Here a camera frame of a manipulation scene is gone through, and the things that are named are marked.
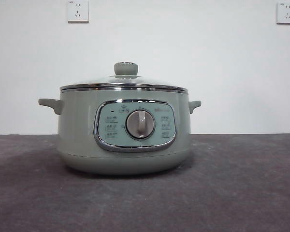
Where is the glass lid with green knob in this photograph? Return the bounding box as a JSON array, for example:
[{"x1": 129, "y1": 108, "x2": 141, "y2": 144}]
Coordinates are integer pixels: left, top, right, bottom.
[{"x1": 59, "y1": 61, "x2": 189, "y2": 92}]

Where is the pale green electric pot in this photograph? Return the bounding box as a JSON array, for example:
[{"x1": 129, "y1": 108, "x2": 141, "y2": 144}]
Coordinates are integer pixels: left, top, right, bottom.
[{"x1": 38, "y1": 87, "x2": 203, "y2": 175}]

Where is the white wall socket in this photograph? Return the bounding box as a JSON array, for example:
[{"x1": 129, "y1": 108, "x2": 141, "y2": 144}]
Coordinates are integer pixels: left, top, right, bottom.
[
  {"x1": 67, "y1": 0, "x2": 89, "y2": 24},
  {"x1": 276, "y1": 2, "x2": 290, "y2": 25}
]

